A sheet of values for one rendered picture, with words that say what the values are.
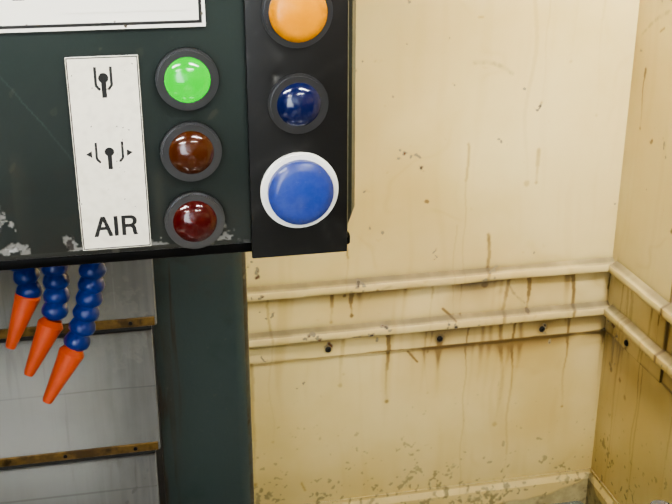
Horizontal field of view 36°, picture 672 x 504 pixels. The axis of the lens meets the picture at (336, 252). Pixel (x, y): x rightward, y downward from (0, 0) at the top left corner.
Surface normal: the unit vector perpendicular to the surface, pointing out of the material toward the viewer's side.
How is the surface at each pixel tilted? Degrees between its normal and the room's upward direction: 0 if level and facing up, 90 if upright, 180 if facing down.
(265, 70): 90
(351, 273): 90
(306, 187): 87
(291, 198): 91
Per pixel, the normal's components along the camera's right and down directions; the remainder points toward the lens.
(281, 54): 0.21, 0.36
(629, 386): -0.98, 0.07
